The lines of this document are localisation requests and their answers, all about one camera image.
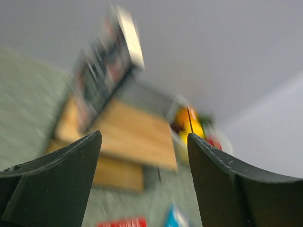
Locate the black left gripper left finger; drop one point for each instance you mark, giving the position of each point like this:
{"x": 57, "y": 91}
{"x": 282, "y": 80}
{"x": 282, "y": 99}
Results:
{"x": 52, "y": 190}

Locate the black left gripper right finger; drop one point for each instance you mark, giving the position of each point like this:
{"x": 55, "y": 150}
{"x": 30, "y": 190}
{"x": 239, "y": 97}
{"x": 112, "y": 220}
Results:
{"x": 233, "y": 193}

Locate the blue comic cover book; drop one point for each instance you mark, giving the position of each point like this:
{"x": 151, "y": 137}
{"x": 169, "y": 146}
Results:
{"x": 176, "y": 218}

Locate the red 13-storey treehouse book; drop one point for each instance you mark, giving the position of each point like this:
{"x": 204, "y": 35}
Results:
{"x": 127, "y": 222}

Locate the dark grey cover book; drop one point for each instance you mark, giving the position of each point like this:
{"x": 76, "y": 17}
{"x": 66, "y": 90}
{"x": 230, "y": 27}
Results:
{"x": 114, "y": 55}

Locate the white plastic fruit basket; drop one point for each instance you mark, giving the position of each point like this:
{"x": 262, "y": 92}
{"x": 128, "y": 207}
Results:
{"x": 204, "y": 128}

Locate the orange round fruit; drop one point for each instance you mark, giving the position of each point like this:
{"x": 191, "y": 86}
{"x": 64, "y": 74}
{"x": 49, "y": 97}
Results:
{"x": 186, "y": 117}

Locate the wooden two-tier metal shelf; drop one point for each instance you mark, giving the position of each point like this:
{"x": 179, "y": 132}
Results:
{"x": 131, "y": 139}

